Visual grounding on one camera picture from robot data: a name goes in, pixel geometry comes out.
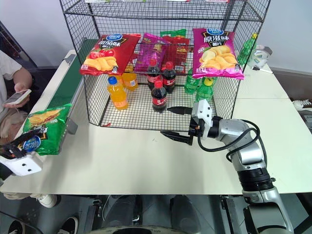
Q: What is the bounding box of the black wire mesh rack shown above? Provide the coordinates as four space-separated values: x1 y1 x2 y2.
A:
59 0 272 132

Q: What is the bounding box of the orange soda bottle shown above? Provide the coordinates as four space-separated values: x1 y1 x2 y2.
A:
121 72 139 91
107 76 129 111

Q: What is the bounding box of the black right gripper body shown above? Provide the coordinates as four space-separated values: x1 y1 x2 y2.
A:
188 116 207 145

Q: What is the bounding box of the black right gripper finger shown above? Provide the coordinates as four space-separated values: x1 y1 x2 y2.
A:
167 106 193 116
160 131 194 146

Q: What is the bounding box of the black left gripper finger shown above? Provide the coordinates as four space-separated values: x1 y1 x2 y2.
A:
8 131 41 147

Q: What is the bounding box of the small red snack bag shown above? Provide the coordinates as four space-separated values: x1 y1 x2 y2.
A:
162 36 191 75

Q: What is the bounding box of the person's bare hand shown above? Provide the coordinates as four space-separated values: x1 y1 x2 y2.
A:
4 82 31 108

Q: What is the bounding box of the small purple snack bag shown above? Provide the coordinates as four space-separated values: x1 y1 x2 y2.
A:
133 33 168 73

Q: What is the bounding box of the green conveyor belt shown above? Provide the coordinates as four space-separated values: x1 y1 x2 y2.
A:
14 38 100 156

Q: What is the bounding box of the small green snack bag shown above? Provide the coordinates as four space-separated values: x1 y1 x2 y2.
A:
159 28 187 39

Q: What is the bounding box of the green soda bottle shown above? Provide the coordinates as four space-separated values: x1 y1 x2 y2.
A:
195 78 215 105
237 33 258 65
184 68 202 95

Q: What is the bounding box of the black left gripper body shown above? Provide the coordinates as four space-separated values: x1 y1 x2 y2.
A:
0 142 28 159

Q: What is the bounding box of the cola bottle red cap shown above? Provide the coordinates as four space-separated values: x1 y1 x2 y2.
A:
151 79 168 114
161 62 176 95
147 58 162 91

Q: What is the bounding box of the white smartphone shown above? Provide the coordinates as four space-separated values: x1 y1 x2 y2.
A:
3 89 32 105

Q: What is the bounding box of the large red tomato chips bag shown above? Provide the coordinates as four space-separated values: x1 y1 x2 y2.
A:
79 33 142 77

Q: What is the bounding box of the black sneaker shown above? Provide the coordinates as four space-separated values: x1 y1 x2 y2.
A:
8 219 26 234
59 216 79 234

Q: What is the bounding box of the person in white shirt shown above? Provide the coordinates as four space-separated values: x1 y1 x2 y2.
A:
0 50 25 142

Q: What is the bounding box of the white striped sneaker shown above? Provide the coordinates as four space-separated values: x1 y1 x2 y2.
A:
292 99 312 110

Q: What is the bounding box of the large magenta chips bag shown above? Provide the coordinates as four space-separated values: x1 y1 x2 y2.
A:
192 28 245 80

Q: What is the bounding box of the white marker pen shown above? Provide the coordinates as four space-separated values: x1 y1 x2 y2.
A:
252 65 273 74

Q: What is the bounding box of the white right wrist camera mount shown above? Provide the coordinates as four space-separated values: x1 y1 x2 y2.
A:
191 99 217 140

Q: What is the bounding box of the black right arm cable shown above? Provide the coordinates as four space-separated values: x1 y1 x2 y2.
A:
197 127 268 171

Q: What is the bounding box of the green potato chips bag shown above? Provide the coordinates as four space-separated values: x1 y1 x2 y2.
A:
23 103 73 156

